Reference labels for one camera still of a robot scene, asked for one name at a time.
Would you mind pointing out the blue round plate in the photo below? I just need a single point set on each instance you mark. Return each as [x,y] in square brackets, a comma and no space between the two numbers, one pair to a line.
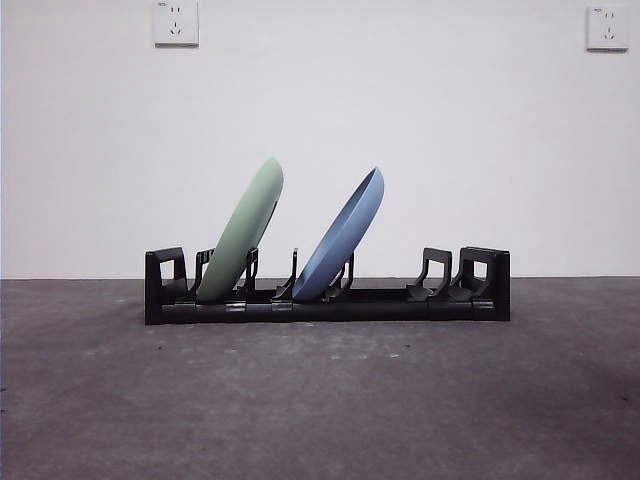
[340,245]

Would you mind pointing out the green round plate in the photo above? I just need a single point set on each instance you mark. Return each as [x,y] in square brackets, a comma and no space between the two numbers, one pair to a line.
[240,235]

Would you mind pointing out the white wall socket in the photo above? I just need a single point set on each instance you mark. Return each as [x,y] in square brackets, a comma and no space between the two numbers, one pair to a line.
[607,29]
[176,25]

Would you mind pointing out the black plate rack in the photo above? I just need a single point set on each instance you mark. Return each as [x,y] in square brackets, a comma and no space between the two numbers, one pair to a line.
[350,312]

